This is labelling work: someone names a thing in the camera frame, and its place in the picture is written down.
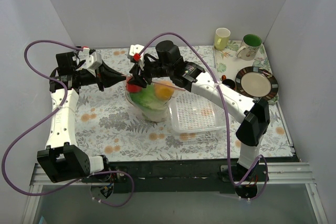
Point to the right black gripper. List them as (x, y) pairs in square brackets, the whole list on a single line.
[(143, 72)]

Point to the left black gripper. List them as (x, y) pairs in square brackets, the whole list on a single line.
[(100, 76)]

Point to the clear zip top bag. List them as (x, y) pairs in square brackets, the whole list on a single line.
[(155, 116)]

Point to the white plastic basket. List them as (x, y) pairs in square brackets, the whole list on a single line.
[(192, 113)]

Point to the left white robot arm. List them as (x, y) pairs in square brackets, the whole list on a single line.
[(62, 159)]

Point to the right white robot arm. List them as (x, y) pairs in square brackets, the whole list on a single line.
[(253, 115)]

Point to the green fake lettuce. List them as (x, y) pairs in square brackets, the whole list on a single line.
[(146, 99)]

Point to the orange fake fruit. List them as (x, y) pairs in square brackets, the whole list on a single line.
[(163, 93)]

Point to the floral table mat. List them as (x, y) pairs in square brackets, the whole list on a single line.
[(107, 124)]

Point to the floral serving tray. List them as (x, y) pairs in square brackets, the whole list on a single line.
[(258, 58)]

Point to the yellow green mug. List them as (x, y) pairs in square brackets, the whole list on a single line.
[(221, 38)]

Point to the small brown cup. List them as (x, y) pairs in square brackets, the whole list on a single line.
[(228, 82)]

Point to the striped rim ceramic plate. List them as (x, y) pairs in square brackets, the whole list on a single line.
[(255, 82)]

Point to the green interior floral mug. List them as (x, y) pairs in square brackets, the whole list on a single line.
[(249, 47)]

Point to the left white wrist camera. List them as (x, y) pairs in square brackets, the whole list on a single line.
[(93, 61)]

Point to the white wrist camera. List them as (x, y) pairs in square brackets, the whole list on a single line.
[(93, 61), (135, 55)]

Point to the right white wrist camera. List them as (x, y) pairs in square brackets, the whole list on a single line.
[(135, 55)]

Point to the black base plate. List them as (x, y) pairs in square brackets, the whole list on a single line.
[(183, 176)]

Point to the aluminium frame rail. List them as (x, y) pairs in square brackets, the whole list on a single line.
[(278, 173)]

